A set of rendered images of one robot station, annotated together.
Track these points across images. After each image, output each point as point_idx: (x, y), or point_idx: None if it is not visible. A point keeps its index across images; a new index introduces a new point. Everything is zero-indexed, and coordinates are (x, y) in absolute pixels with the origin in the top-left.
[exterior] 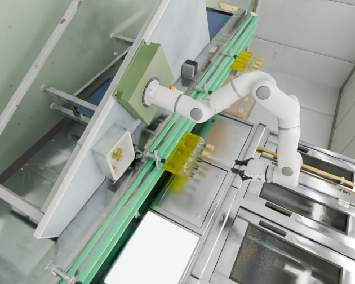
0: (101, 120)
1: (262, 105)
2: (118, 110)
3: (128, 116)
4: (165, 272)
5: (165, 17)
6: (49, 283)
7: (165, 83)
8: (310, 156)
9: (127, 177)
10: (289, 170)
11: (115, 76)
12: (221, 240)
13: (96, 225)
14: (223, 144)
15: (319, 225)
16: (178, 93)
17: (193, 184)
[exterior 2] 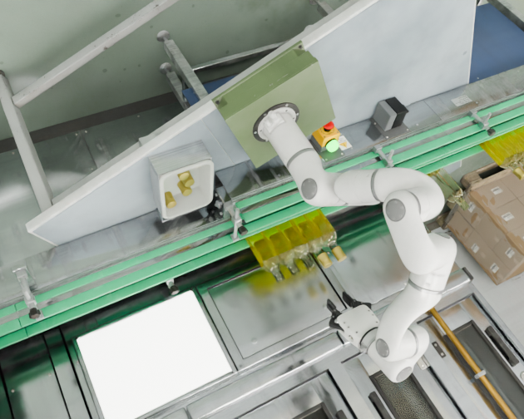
0: (181, 126)
1: (388, 228)
2: (216, 124)
3: (232, 140)
4: (155, 382)
5: (362, 20)
6: (11, 293)
7: (313, 120)
8: (512, 376)
9: (186, 224)
10: (384, 347)
11: (240, 75)
12: (261, 396)
13: (106, 261)
14: (376, 265)
15: None
16: (306, 145)
17: (280, 294)
